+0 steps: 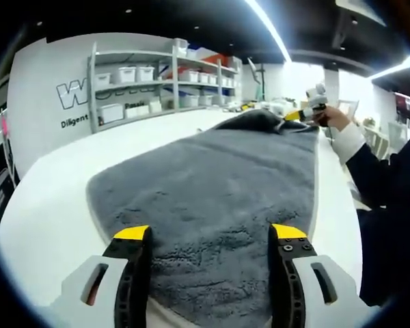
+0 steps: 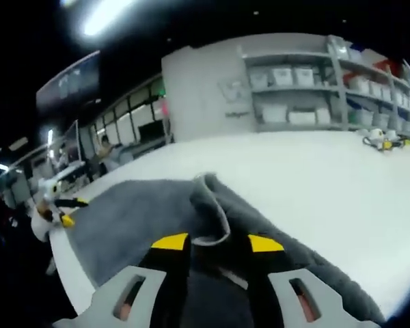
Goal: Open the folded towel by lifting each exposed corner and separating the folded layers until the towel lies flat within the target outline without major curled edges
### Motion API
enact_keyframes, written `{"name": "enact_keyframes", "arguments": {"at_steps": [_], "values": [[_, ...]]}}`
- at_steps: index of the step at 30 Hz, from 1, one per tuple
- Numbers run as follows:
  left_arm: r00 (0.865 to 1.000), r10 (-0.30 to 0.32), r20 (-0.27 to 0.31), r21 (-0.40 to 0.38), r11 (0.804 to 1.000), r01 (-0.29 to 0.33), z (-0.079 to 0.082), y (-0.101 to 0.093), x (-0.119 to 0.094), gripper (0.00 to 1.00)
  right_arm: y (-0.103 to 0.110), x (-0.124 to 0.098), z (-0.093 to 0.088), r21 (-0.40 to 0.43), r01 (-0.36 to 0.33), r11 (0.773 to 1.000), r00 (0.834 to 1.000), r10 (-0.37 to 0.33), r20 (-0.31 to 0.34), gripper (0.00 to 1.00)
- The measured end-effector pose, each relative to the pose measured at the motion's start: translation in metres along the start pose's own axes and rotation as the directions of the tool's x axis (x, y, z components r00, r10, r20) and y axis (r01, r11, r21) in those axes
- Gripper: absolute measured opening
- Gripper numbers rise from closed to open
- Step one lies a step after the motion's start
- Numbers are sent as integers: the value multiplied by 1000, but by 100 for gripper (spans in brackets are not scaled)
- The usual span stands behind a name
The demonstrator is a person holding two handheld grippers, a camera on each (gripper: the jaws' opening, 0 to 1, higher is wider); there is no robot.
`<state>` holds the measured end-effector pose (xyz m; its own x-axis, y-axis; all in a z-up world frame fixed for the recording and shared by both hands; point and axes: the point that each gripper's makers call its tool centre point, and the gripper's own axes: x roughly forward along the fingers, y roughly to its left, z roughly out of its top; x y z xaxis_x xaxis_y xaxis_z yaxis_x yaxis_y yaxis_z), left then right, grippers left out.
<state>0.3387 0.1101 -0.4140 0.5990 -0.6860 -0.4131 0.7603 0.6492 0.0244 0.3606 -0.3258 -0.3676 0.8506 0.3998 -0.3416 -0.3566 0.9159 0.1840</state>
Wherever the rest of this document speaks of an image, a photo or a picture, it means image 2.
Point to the pink paper sign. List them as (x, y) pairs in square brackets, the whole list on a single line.
[(164, 107)]

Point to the grey metal shelving unit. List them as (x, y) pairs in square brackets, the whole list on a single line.
[(338, 89), (391, 92)]

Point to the ceiling light strip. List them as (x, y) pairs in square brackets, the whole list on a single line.
[(107, 17)]

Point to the idle white yellow gripper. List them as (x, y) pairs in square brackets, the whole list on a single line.
[(384, 141)]

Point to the shelf with white bins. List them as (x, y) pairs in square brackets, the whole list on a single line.
[(282, 76)]

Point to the black monitor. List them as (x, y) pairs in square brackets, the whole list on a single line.
[(152, 131)]

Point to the grey background desk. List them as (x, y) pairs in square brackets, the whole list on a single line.
[(147, 148)]

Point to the dark hanging screen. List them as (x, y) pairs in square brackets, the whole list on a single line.
[(68, 80)]

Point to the person's left hand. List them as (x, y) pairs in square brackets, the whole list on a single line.
[(45, 212)]

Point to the black-framed glass partition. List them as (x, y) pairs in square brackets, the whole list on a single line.
[(130, 109)]

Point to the grey wall logo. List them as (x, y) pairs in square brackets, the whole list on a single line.
[(234, 92)]

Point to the upright display panel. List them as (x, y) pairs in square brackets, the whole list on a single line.
[(72, 141)]

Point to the grey towel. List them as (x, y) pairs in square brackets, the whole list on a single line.
[(140, 212)]

